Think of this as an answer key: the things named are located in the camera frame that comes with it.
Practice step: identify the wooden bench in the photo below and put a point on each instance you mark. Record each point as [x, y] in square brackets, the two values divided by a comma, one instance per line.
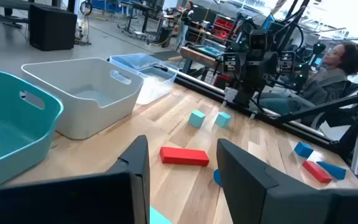
[197, 56]

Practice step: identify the red storage bins shelf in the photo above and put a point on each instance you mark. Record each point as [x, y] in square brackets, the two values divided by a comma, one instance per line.
[224, 23]

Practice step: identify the person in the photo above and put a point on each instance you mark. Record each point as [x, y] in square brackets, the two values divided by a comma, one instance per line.
[325, 84]
[186, 18]

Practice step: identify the small red block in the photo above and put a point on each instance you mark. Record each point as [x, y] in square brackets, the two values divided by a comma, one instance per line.
[317, 171]

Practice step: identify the teal plastic bin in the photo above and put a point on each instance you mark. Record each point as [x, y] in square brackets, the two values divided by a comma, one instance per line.
[11, 140]

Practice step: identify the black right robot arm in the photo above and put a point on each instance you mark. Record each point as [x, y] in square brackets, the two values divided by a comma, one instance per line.
[244, 91]

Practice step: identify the black speaker box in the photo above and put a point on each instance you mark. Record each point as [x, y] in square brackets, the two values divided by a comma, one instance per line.
[53, 28]

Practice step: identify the blue cylinder block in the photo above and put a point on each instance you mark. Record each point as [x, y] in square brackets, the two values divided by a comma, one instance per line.
[217, 178]

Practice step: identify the light teal cube block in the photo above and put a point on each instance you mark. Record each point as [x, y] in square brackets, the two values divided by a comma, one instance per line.
[222, 120]
[196, 119]

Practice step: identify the blue triangular wedge block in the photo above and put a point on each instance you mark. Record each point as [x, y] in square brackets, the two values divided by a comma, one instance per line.
[334, 171]

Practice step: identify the clear plastic bin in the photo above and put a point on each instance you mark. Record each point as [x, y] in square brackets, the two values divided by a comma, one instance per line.
[154, 90]

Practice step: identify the black table edge rail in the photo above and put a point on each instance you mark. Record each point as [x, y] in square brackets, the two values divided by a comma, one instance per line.
[291, 125]

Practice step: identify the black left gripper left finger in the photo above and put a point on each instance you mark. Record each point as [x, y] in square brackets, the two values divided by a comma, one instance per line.
[73, 199]

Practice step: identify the cream white plastic bin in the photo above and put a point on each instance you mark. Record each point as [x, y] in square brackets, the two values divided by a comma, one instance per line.
[104, 118]

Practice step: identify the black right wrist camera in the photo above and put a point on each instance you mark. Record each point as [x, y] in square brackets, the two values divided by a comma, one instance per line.
[260, 40]

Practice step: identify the long light teal block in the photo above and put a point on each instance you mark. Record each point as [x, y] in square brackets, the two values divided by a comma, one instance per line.
[157, 217]

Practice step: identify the long flat red block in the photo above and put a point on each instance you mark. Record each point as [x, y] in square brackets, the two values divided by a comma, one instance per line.
[183, 156]

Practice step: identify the blue cube block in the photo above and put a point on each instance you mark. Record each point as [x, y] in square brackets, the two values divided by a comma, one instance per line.
[303, 150]

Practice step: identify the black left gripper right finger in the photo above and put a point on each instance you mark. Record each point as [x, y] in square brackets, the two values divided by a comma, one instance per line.
[259, 199]

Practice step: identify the blue storage crates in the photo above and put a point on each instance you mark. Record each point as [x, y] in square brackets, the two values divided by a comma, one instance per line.
[104, 4]

